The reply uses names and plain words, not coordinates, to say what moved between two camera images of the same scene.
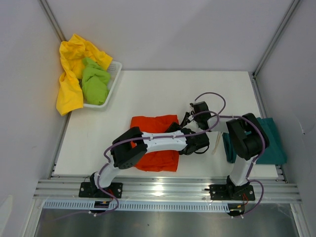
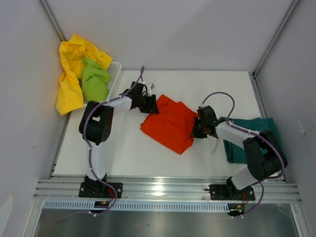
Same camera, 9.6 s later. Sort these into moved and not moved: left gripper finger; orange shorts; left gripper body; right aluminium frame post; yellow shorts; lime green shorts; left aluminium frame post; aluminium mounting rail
Moved: orange shorts; left gripper finger; left gripper body
Not moved: yellow shorts; right aluminium frame post; left aluminium frame post; lime green shorts; aluminium mounting rail
